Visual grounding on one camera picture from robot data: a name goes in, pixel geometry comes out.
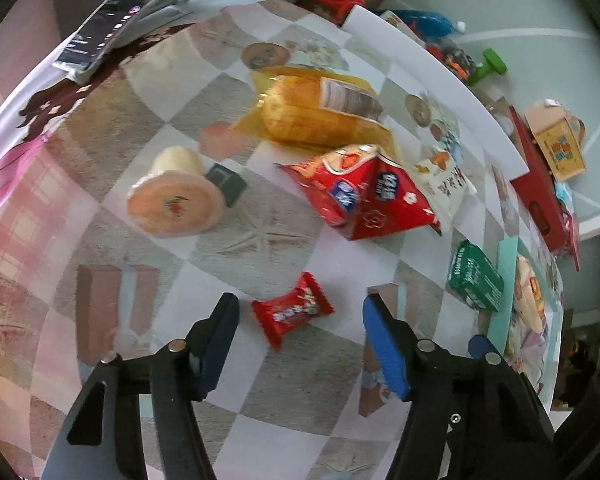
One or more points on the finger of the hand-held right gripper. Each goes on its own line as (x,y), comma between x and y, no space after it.
(479,344)

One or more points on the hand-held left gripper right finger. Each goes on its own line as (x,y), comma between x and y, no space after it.
(385,345)

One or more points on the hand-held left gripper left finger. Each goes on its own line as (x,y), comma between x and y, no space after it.
(217,340)

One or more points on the teal cardboard tray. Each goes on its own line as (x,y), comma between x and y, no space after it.
(504,310)

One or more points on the green snack box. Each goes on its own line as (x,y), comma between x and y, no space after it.
(472,275)

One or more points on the small red candy packet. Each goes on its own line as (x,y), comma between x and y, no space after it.
(290,310)

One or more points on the round orange jelly cup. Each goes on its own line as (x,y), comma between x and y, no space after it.
(175,200)

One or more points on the red snack bag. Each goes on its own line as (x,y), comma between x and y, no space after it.
(370,195)

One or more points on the white printed snack packet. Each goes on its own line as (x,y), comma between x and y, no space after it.
(447,185)

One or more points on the yellow bread packet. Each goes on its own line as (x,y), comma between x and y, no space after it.
(305,110)

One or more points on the red gift box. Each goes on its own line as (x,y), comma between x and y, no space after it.
(535,185)

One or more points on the blue face mask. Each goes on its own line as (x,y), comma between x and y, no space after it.
(562,195)

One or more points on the tan house gift box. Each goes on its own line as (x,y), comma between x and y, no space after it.
(560,150)

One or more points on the green dumbbell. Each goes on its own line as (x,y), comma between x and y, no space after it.
(492,62)

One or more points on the pile of colourful toys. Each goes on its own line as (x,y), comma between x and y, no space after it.
(455,57)

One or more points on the blue plastic bottle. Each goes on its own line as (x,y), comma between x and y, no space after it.
(430,22)

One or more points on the small yellow white box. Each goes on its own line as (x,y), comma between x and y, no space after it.
(392,17)

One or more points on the white phone stand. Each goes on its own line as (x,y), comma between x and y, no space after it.
(167,2)

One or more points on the smartphone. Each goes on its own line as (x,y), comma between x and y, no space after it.
(120,10)

